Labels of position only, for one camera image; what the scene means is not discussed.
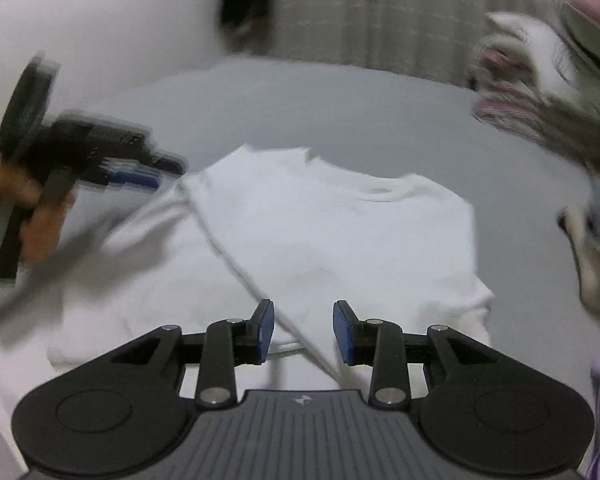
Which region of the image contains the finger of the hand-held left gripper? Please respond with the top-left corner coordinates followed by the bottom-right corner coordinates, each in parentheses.
top-left (130, 151), bottom-right (191, 174)
top-left (96, 169), bottom-right (162, 192)

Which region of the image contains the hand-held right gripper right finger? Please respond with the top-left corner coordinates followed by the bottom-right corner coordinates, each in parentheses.
top-left (332, 300), bottom-right (503, 408)

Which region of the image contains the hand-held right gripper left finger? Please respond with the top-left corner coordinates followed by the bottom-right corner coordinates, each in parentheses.
top-left (111, 299), bottom-right (276, 408)

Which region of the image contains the white sweatshirt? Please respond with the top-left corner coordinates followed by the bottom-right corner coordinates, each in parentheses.
top-left (47, 144), bottom-right (496, 391)

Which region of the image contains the pile of folded clothes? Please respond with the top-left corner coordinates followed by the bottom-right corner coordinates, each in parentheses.
top-left (485, 10), bottom-right (600, 116)

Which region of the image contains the person's left hand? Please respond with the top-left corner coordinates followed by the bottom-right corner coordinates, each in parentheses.
top-left (0, 165), bottom-right (76, 265)

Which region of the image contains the beige folded garment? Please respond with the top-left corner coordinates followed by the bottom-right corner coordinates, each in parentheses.
top-left (557, 205), bottom-right (600, 321)

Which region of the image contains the grey patterned curtain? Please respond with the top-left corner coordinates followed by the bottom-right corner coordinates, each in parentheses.
top-left (270, 0), bottom-right (546, 88)

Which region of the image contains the pink pillow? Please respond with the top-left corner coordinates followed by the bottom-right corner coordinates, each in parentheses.
top-left (525, 0), bottom-right (600, 76)

